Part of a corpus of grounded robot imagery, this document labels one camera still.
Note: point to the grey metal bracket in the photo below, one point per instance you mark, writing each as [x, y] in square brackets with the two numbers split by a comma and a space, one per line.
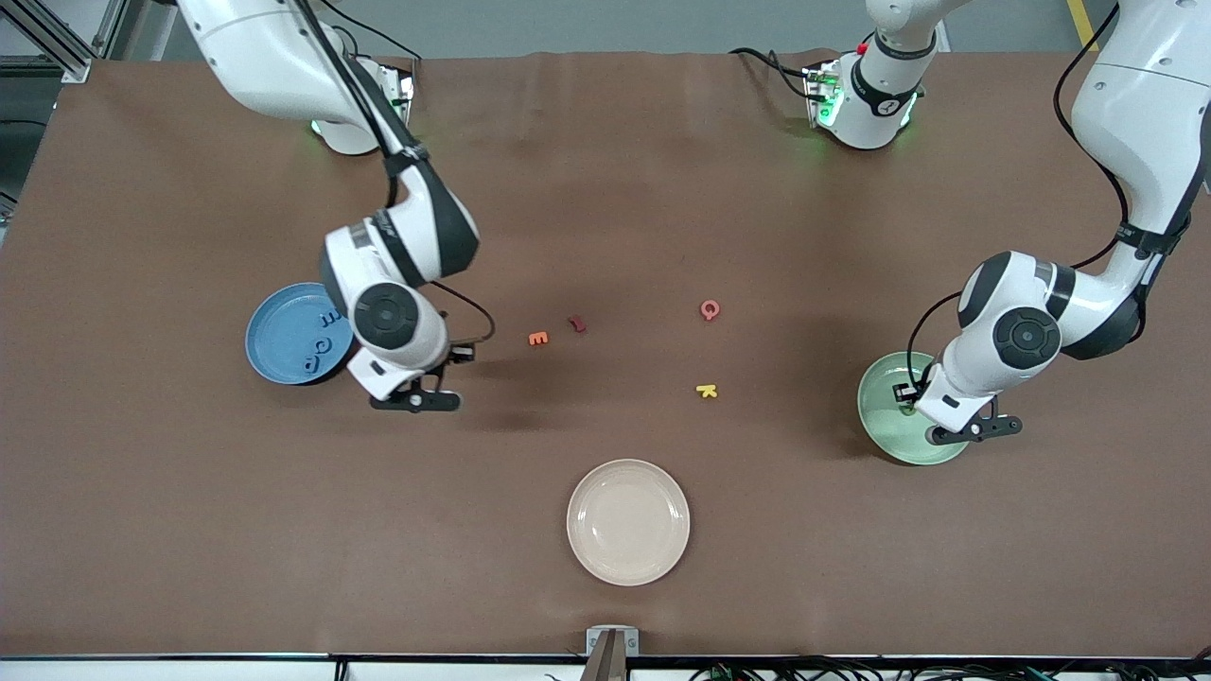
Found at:
[632, 643]

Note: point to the grey camera stand pole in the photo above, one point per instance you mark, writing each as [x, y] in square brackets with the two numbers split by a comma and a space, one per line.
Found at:
[607, 662]

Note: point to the aluminium frame profile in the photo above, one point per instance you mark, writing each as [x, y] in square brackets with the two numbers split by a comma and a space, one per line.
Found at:
[57, 43]

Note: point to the brown table mat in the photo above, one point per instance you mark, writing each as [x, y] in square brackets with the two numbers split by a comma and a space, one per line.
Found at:
[473, 454]

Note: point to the pink foam letter Q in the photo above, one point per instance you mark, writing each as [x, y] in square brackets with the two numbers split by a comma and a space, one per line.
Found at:
[710, 309]

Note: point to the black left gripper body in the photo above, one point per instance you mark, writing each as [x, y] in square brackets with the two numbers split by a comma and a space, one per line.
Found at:
[910, 392]

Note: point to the light green plate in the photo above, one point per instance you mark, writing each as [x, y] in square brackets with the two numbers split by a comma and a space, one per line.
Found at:
[885, 430]

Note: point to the beige plate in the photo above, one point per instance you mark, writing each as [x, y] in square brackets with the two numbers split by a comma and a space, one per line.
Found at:
[628, 522]

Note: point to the blue plate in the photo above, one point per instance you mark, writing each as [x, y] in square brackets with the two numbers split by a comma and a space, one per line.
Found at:
[279, 326]

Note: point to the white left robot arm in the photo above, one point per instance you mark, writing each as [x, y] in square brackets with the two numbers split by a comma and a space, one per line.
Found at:
[1022, 336]

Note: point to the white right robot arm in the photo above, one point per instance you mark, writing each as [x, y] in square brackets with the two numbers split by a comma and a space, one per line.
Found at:
[416, 340]

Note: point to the blue foam letter E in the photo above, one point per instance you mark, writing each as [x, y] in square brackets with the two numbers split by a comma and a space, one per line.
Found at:
[331, 317]

